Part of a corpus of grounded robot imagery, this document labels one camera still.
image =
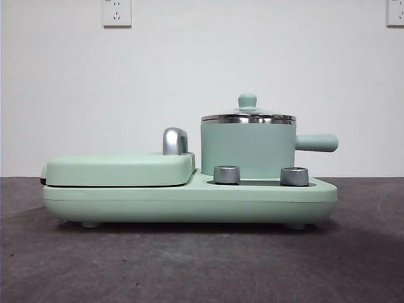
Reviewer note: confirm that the glass lid with green knob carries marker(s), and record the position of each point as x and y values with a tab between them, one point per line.
247	101

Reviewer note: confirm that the white wall socket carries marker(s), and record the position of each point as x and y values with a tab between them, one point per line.
396	14
116	14

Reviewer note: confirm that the silver control knob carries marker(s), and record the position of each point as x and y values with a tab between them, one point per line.
226	175
294	176

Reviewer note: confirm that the mint green griddle cover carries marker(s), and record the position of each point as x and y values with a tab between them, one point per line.
110	168

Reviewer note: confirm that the mint green breakfast maker base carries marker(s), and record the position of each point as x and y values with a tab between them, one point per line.
189	205

